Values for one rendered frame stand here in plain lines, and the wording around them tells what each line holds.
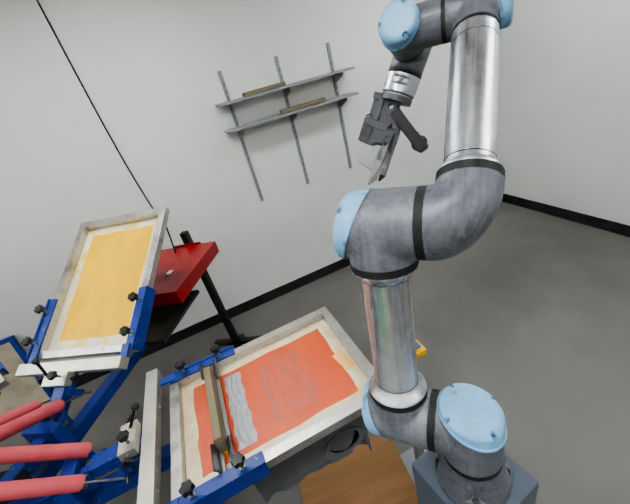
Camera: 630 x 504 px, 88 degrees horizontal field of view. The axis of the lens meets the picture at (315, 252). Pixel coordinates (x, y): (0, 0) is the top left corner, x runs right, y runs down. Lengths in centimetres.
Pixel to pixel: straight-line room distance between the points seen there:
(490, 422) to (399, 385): 16
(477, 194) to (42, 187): 300
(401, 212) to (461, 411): 40
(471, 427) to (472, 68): 60
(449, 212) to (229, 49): 272
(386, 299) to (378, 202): 17
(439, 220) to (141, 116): 271
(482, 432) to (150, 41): 293
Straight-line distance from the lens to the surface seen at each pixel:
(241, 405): 146
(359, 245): 52
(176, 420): 153
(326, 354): 150
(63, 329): 214
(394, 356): 64
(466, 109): 58
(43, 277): 343
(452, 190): 50
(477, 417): 72
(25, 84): 311
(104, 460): 153
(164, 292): 214
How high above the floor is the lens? 203
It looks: 29 degrees down
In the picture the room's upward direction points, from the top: 15 degrees counter-clockwise
